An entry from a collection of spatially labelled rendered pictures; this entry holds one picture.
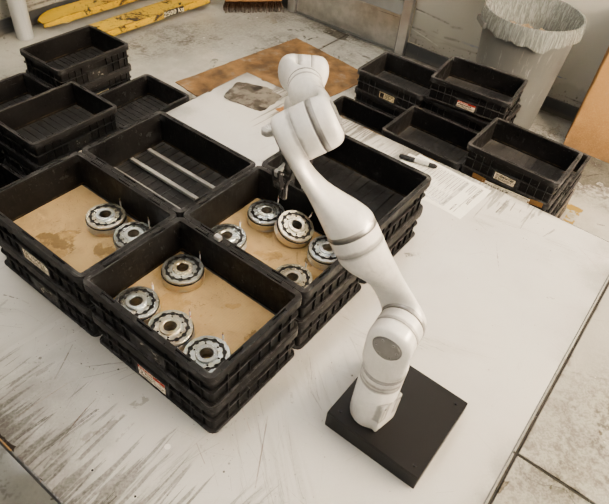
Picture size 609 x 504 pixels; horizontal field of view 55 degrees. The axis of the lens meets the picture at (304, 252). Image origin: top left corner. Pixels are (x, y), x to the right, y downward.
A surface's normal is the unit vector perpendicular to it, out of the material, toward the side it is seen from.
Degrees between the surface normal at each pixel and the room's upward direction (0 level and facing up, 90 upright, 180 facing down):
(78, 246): 0
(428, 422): 1
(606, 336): 0
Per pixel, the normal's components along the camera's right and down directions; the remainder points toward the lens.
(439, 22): -0.61, 0.52
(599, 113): -0.55, 0.33
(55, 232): 0.08, -0.71
